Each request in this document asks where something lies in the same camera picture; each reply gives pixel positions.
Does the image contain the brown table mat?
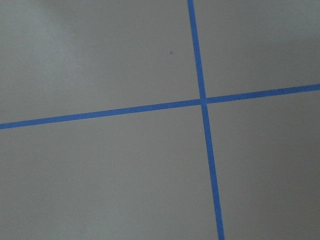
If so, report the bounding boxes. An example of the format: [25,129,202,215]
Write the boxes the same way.
[0,0,320,240]

